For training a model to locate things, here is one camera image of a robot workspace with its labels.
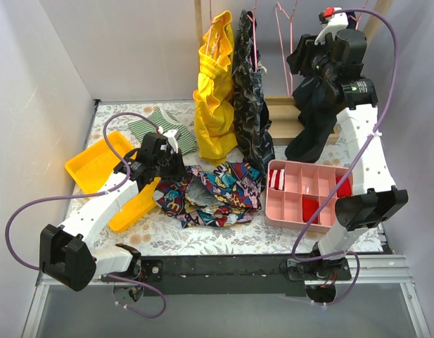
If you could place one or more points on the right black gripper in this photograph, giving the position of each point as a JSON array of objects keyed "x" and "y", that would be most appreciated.
[{"x": 300, "y": 53}]

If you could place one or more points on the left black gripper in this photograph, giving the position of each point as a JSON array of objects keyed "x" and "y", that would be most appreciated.
[{"x": 173, "y": 170}]

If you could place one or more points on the colourful comic print shorts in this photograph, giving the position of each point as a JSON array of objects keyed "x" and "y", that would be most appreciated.
[{"x": 223, "y": 197}]

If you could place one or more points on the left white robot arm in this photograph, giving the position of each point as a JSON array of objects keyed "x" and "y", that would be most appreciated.
[{"x": 65, "y": 251}]

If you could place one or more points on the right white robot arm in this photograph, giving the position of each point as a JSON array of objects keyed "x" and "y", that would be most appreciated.
[{"x": 375, "y": 197}]

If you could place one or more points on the pink hanger under leaf shorts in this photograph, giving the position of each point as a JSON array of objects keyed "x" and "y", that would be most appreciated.
[{"x": 253, "y": 20}]

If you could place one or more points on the pink hanger under navy shorts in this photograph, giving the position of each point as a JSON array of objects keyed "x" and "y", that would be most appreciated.
[{"x": 354, "y": 19}]

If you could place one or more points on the yellow shorts on hanger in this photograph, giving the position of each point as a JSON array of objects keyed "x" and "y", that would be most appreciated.
[{"x": 214, "y": 113}]

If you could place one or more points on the dark leaf print shorts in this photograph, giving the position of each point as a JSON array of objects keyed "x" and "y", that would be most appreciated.
[{"x": 251, "y": 115}]

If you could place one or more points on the pink hanger under yellow shorts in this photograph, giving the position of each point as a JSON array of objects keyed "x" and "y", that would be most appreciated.
[{"x": 213, "y": 35}]

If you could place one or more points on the green striped folded shirt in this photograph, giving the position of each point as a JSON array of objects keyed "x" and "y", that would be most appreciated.
[{"x": 166, "y": 121}]

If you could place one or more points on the wooden clothes rack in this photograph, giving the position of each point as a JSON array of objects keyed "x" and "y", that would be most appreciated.
[{"x": 283, "y": 112}]

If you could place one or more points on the yellow plastic tray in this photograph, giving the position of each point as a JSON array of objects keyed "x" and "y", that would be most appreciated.
[{"x": 90, "y": 170}]

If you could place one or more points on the red white striped sock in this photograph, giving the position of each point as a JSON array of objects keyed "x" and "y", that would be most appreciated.
[{"x": 276, "y": 179}]

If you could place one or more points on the pink divided organiser tray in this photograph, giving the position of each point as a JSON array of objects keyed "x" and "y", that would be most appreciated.
[{"x": 284, "y": 208}]

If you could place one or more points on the red cloth front compartment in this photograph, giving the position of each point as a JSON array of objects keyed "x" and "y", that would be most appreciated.
[{"x": 309, "y": 207}]

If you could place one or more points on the red folded cloth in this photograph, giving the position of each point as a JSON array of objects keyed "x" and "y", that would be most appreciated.
[{"x": 345, "y": 190}]

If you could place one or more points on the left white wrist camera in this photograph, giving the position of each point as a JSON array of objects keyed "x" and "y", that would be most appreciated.
[{"x": 169, "y": 141}]

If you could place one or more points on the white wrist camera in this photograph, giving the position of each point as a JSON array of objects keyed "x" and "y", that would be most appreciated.
[
  {"x": 169, "y": 141},
  {"x": 333, "y": 20}
]

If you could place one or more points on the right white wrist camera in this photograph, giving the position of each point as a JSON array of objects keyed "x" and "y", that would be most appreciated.
[{"x": 333, "y": 20}]

